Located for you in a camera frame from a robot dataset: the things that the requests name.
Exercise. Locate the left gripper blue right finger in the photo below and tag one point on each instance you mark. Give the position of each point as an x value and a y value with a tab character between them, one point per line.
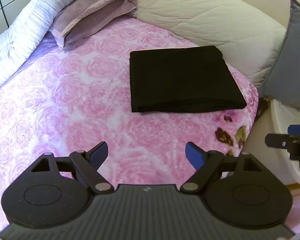
195	155

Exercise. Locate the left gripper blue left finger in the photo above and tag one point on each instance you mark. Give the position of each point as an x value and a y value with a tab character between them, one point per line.
98	155

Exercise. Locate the black garment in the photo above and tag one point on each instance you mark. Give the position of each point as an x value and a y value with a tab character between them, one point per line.
182	80

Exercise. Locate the white bedside table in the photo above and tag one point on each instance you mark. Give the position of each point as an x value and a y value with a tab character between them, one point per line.
275	119

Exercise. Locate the grey cushion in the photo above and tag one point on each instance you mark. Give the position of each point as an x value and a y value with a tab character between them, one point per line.
282	82

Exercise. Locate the purple pillow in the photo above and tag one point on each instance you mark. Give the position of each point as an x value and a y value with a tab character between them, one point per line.
83	18

